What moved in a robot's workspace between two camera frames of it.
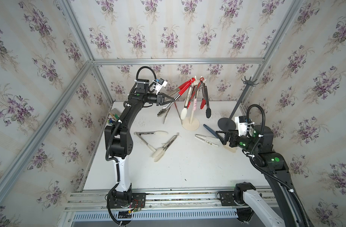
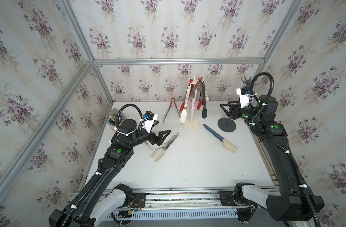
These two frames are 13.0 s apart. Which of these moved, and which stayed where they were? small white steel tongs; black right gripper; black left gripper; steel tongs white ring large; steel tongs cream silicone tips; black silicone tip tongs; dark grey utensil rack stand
Moved: small white steel tongs; black silicone tip tongs; black left gripper; black right gripper
Stayed: dark grey utensil rack stand; steel tongs white ring large; steel tongs cream silicone tips
